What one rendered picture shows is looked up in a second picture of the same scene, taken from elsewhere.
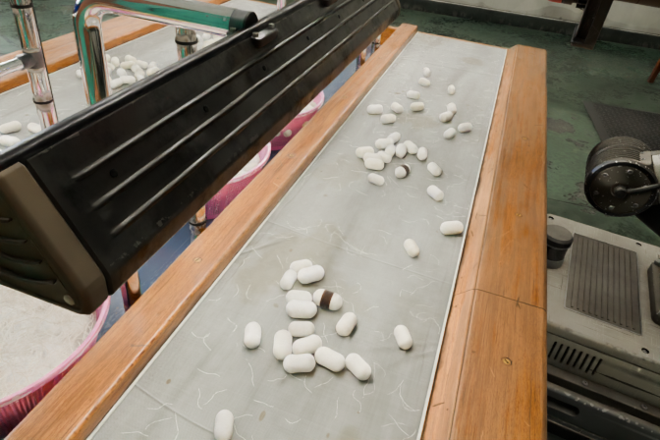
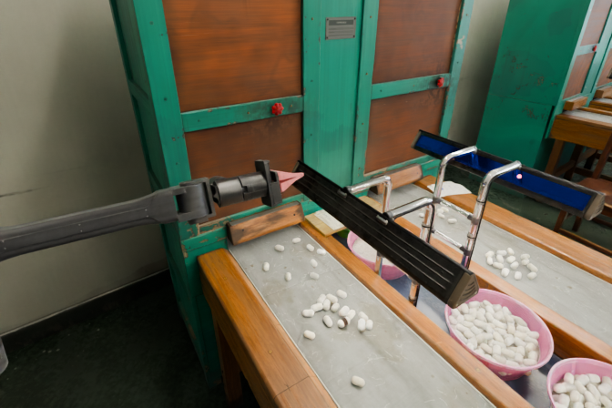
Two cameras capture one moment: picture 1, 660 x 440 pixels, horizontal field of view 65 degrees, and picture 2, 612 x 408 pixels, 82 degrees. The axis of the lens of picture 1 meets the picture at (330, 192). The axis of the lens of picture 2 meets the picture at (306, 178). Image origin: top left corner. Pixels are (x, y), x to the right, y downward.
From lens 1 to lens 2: 1.10 m
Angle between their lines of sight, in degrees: 104
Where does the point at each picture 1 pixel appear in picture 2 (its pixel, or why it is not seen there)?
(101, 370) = (346, 257)
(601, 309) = not seen: outside the picture
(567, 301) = not seen: outside the picture
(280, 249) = (388, 327)
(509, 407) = (258, 335)
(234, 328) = (350, 293)
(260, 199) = (424, 328)
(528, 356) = (265, 362)
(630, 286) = not seen: outside the picture
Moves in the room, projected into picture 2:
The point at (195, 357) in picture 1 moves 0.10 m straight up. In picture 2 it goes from (343, 281) to (345, 257)
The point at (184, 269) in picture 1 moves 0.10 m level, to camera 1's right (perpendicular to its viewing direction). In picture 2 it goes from (382, 284) to (364, 302)
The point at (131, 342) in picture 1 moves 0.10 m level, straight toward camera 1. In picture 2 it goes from (353, 263) to (324, 260)
